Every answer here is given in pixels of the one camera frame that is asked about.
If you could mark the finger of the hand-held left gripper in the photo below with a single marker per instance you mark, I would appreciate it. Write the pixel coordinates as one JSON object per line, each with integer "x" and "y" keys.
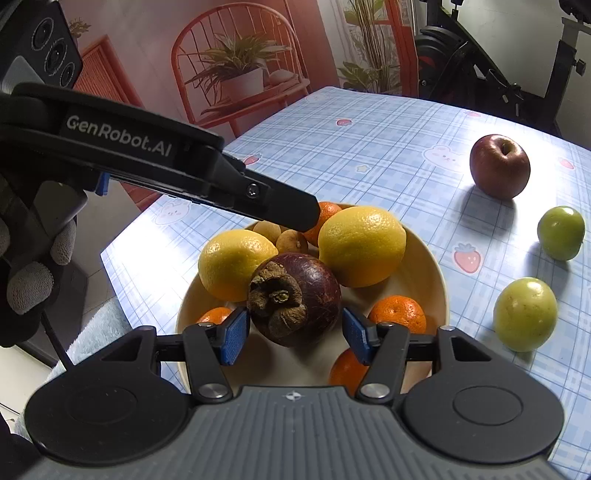
{"x": 286, "y": 207}

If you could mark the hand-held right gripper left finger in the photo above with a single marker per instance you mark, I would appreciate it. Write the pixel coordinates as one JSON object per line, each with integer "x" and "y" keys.
{"x": 235, "y": 336}

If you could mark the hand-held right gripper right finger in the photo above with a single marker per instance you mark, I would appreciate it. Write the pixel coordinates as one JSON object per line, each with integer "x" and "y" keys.
{"x": 355, "y": 337}

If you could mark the small orange tangerine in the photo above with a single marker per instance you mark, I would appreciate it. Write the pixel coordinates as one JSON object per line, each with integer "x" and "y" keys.
{"x": 328, "y": 213}
{"x": 214, "y": 316}
{"x": 346, "y": 373}
{"x": 398, "y": 314}

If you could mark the dark purple mangosteen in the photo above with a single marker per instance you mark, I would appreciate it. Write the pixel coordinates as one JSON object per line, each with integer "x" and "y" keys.
{"x": 318, "y": 286}

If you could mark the large yellow citrus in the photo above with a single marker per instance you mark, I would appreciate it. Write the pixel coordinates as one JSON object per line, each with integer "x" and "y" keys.
{"x": 362, "y": 247}

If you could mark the cream round plate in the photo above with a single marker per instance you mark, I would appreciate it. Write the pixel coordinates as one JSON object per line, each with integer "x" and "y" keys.
{"x": 425, "y": 277}

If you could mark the person's left hand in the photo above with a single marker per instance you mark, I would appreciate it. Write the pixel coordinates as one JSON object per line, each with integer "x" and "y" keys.
{"x": 27, "y": 286}

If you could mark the tan longan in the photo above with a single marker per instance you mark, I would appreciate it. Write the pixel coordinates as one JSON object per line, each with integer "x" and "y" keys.
{"x": 267, "y": 229}
{"x": 292, "y": 243}

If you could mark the small yellow lemon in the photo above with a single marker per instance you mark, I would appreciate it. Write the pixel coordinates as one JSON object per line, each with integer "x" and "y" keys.
{"x": 226, "y": 267}

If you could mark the blue plaid tablecloth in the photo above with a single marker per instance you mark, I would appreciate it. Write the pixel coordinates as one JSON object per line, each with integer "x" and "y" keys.
{"x": 392, "y": 147}

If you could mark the pale fluffy rug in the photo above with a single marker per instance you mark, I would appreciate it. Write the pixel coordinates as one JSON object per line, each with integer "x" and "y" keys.
{"x": 97, "y": 327}

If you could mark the yellowish green plum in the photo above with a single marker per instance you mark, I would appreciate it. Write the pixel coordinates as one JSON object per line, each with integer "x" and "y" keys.
{"x": 525, "y": 314}

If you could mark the red apple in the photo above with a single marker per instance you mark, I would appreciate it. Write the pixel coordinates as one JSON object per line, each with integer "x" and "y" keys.
{"x": 498, "y": 166}

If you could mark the black exercise bike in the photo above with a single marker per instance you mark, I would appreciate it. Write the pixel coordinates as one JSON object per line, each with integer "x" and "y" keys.
{"x": 443, "y": 50}

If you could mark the printed room wall poster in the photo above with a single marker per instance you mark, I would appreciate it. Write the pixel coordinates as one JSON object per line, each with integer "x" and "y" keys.
{"x": 152, "y": 46}

